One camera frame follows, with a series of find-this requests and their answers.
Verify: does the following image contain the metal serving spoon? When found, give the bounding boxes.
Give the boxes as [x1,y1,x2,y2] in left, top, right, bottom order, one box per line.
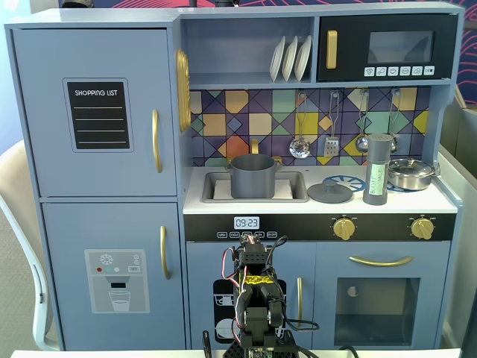
[386,88,402,153]

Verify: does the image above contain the beige office chair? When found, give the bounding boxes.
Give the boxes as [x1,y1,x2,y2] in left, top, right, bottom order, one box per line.
[0,139,60,351]

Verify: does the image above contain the steel pot with lid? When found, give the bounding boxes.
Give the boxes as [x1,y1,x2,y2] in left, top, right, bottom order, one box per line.
[387,157,437,191]

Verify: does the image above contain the gold fridge door handle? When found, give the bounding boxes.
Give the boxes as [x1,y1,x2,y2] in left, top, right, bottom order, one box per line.
[151,108,164,174]

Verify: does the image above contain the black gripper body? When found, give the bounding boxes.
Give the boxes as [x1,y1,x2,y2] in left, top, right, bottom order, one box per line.
[240,235,264,252]

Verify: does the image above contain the white toy plate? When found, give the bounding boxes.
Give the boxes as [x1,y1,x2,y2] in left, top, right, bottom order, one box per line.
[269,35,286,83]
[281,35,299,83]
[294,34,312,82]

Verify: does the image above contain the robot arm base plate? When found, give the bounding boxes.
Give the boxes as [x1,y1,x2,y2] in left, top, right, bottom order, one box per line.
[223,330,299,358]

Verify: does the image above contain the blue toy kitchen unit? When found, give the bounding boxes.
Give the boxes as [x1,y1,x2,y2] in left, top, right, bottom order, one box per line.
[3,1,467,351]

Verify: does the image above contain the gold microwave door handle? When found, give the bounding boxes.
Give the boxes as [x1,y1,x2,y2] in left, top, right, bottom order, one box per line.
[326,30,338,70]

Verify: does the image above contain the gold faucet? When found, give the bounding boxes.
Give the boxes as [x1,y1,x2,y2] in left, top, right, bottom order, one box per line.
[224,138,284,167]

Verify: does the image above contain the fridge door with shopping list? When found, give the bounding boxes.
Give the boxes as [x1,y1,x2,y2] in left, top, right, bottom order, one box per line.
[10,28,178,198]

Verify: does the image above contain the metal slotted spatula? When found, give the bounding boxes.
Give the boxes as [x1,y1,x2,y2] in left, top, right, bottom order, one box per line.
[323,91,341,157]

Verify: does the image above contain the gray plastic pot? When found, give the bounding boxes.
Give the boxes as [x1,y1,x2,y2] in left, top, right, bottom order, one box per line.
[224,154,283,199]

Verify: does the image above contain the gold freezer door handle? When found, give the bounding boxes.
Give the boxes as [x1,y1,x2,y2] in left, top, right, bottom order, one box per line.
[159,225,171,280]

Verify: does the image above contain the gray pot lid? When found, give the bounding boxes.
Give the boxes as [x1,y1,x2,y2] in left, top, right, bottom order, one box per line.
[307,180,354,204]

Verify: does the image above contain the black camera cable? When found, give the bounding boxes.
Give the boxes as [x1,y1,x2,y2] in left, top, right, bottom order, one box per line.
[262,234,320,333]

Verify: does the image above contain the metal skimmer spoon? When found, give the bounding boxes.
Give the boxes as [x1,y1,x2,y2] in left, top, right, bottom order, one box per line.
[288,91,312,160]

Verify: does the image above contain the gray salt shaker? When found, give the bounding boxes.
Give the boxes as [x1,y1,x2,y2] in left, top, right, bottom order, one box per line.
[363,133,392,206]

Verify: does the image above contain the metal ladle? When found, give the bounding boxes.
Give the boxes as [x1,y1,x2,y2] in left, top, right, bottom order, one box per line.
[354,89,373,154]

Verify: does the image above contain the motor controller board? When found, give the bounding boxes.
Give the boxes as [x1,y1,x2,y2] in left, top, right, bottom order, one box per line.
[244,346,275,358]

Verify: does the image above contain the oven door with window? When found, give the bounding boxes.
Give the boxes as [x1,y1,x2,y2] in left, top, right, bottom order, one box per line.
[315,242,452,350]

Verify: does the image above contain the gray sink basin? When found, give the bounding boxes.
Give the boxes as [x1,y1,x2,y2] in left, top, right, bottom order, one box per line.
[200,170,310,204]

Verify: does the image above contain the gold oven door handle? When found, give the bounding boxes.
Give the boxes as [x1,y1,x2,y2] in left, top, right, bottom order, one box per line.
[349,255,414,268]

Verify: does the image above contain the gold stove knob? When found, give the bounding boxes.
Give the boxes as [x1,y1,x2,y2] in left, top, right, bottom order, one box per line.
[332,218,356,241]
[410,218,435,240]

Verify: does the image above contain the cupboard door with dishwasher print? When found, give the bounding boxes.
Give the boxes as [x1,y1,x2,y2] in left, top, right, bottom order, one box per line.
[185,242,317,350]

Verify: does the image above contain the freezer door with dispenser print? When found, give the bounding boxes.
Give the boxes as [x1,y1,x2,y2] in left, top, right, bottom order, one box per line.
[40,202,186,350]

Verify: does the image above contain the black microwave door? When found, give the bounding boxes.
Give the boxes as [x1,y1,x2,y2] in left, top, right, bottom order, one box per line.
[316,14,458,82]

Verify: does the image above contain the gold toy telephone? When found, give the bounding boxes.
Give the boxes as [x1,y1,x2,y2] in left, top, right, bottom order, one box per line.
[174,48,192,133]

